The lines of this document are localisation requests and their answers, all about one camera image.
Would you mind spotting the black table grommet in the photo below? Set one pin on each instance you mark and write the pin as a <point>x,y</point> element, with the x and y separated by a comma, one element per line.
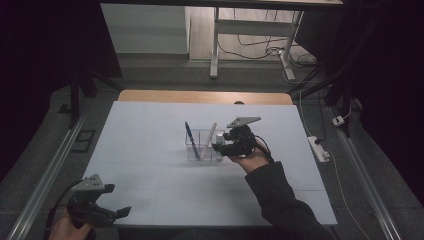
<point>238,102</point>

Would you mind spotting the person's right hand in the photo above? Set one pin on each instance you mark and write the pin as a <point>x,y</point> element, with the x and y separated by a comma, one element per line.
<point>253,160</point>

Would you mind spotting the black metal stand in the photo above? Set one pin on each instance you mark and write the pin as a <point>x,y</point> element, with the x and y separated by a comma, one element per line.
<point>346,83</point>
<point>74,100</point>

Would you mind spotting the clear plastic pen organizer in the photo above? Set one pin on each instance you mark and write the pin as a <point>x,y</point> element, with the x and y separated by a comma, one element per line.
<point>200,150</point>

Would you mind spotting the white cabinet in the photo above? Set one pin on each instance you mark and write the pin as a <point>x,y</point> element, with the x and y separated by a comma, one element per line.
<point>146,28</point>

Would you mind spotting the aluminium rail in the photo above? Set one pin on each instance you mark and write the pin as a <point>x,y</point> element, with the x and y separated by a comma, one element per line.
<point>366,180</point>
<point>50,173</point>

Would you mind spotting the small white adapter box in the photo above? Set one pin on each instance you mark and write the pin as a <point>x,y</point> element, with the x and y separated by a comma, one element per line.
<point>338,121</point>

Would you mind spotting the white power strip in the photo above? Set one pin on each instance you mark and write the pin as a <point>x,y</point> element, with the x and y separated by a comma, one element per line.
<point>318,150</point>

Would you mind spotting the white desk frame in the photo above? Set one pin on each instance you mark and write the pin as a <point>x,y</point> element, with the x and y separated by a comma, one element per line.
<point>253,27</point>

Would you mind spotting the white pen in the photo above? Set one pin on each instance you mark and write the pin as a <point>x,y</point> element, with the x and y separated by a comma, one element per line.
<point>210,136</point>

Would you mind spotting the person's left hand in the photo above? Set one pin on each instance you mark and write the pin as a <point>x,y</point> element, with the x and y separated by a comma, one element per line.
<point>65,228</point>

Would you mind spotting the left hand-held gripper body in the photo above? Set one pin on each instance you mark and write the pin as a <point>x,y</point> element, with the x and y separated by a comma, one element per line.
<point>87,185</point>

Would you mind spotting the black plug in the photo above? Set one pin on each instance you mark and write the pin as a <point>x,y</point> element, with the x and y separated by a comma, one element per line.
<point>319,140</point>

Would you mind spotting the black floor frame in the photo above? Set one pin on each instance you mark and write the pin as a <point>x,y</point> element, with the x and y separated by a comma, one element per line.
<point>76,141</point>

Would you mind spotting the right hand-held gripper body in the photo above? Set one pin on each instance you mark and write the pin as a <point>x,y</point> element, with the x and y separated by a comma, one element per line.
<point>241,140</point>

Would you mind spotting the wooden table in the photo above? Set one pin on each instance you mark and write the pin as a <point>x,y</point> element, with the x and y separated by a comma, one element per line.
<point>200,96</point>

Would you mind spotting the pale blue table mat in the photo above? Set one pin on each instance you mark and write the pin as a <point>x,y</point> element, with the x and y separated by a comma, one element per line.
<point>140,150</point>

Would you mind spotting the blue pen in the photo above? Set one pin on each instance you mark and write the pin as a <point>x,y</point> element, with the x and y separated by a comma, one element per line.
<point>191,140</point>

